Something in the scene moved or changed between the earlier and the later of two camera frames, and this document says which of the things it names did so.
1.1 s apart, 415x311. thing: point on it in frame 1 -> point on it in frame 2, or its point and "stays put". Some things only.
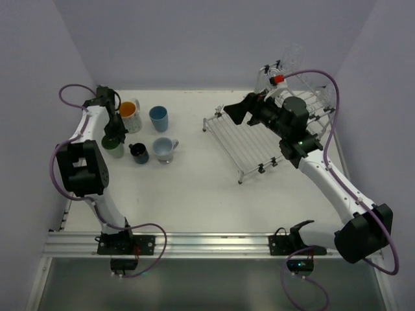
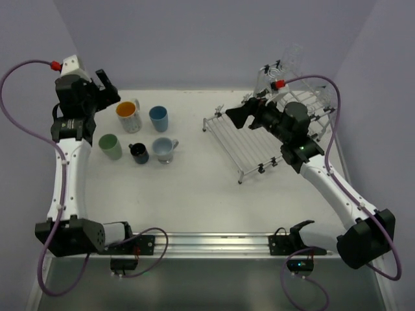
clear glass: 328,96 stays put
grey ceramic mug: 163,148 stays put
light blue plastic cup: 159,115 stays put
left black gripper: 114,130 -> 106,94
